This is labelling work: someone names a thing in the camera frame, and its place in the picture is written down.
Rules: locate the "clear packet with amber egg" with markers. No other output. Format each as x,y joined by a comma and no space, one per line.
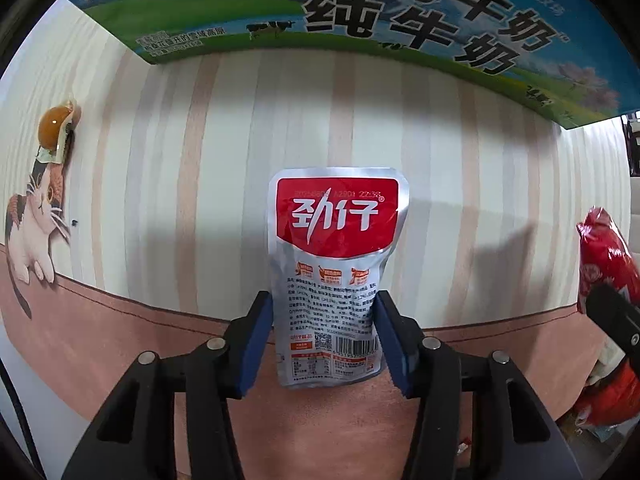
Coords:
55,122

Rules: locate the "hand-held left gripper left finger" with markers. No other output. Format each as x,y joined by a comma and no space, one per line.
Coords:
252,350

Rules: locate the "silver red-label snack packet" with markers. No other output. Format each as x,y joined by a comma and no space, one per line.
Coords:
337,260

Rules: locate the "striped cat print tablecloth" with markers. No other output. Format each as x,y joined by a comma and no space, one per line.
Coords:
200,185

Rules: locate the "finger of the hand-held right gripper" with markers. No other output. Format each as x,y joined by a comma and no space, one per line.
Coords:
612,315

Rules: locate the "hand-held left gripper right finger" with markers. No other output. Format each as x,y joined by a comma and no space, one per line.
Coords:
395,350

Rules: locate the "red plastic bag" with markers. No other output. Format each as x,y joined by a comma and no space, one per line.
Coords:
615,395

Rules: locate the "dark wooden chair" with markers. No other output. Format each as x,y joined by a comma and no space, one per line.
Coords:
631,145

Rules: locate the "green blue milk carton box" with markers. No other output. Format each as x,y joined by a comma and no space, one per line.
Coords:
350,10

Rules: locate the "long red snack packet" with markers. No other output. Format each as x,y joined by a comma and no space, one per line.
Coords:
602,260

